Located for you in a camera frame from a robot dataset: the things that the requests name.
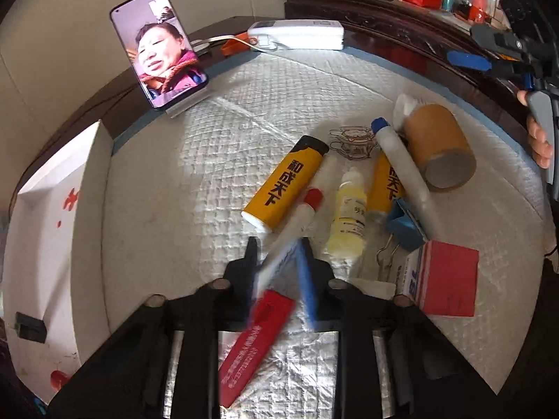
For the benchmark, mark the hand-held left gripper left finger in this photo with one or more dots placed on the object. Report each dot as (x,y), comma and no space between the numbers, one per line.
(250,266)

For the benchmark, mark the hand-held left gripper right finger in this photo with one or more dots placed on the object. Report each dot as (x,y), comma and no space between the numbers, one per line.
(307,288)

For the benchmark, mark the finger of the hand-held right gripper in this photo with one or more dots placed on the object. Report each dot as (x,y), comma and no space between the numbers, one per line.
(498,40)
(469,61)

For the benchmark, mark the small yellow dropper bottle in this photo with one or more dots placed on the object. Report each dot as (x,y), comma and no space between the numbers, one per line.
(347,222)

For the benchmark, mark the red and white tube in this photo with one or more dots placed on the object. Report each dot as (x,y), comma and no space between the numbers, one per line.
(255,349)

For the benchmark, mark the yellow lighter with black top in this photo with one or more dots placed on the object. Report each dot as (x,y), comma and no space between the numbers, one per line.
(281,183)
(384,183)

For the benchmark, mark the white storage box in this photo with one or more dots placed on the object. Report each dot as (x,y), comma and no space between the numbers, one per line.
(56,270)

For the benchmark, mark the person's right hand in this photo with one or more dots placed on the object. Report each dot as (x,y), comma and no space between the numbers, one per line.
(539,142)

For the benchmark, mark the red ornament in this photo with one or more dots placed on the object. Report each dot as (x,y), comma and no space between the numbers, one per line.
(478,2)

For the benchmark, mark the white cotton wad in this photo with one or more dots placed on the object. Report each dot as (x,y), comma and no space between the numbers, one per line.
(404,107)

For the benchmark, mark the brown cardboard tube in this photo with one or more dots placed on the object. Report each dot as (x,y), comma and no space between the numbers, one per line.
(436,139)

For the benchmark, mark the dark wooden cabinet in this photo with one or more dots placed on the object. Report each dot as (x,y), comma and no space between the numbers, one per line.
(393,17)

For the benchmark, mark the blue binder clip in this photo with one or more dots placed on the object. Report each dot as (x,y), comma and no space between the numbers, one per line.
(406,225)

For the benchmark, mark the white tube with blue cap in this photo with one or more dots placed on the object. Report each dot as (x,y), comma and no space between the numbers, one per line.
(404,166)

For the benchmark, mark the red and white carton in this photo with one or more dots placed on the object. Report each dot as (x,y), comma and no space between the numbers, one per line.
(450,275)

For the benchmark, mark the white rectangular device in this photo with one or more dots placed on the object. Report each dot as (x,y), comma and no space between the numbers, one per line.
(301,35)

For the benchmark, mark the small black block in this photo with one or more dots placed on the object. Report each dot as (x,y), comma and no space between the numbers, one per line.
(30,327)

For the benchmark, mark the smartphone showing video call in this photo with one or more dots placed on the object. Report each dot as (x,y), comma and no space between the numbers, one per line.
(161,52)

